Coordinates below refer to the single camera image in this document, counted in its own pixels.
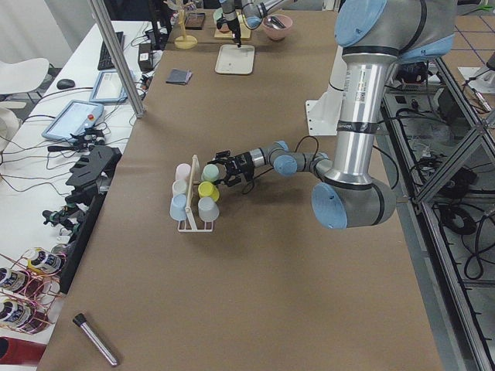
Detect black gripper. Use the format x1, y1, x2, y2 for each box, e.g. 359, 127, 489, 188
227, 19, 241, 41
208, 152, 254, 187

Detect green cup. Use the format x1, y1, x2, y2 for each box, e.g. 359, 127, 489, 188
201, 164, 220, 183

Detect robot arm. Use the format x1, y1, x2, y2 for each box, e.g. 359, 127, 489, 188
214, 1, 458, 229
219, 0, 289, 45

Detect yellow cup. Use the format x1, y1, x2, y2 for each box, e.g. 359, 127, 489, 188
198, 181, 220, 202

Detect cream rabbit tray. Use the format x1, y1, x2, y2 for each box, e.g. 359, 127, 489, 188
215, 45, 255, 75

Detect brown dish tray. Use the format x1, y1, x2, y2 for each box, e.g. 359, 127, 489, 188
185, 13, 206, 30

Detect grey cup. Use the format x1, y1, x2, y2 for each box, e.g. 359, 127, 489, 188
198, 197, 220, 223

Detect pink cup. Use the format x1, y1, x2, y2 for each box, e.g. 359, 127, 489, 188
175, 163, 192, 180

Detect cream white cup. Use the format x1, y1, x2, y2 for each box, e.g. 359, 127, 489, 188
172, 179, 189, 197

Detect light blue cup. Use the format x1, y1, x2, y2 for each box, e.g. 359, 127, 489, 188
169, 194, 187, 222

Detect wooden cutting board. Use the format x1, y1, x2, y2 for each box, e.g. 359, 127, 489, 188
214, 13, 251, 41

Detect stacked green bowls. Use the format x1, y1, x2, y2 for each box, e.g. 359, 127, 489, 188
213, 8, 229, 33

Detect metal ice scoop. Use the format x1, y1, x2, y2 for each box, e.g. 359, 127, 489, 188
265, 15, 286, 29

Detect pink bowl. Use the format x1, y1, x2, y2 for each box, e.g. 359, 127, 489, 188
261, 14, 293, 41

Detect wooden mug tree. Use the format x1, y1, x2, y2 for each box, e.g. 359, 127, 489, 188
163, 0, 197, 49

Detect grey folded cloth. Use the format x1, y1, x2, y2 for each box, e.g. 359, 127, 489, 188
166, 69, 193, 85

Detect black small box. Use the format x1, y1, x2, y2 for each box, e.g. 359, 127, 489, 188
138, 43, 162, 73

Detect black keyboard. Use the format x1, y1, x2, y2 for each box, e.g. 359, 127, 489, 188
97, 31, 125, 71

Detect black tool stand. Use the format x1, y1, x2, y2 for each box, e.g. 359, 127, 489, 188
43, 145, 122, 294

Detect blue teach pendant far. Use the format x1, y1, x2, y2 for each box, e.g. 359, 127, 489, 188
89, 70, 127, 104

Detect blue teach pendant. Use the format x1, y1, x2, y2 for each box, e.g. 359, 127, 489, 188
42, 100, 104, 141
89, 70, 127, 104

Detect blue teach pendant near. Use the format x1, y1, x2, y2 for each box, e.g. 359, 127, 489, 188
42, 100, 104, 141

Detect black computer mouse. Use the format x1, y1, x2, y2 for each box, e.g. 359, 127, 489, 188
56, 79, 76, 90

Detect white chair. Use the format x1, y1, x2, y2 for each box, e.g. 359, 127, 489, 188
1, 58, 50, 95

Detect white wire cup rack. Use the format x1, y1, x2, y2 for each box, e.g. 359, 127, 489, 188
174, 172, 216, 233

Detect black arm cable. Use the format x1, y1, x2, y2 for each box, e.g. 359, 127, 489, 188
241, 134, 322, 195

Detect white pillar mount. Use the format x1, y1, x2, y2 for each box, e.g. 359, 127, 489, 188
306, 46, 347, 136

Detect aluminium frame post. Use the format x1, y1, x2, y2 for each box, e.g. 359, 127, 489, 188
88, 0, 145, 119

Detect copper wire bottle rack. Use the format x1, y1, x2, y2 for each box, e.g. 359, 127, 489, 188
1, 247, 67, 335

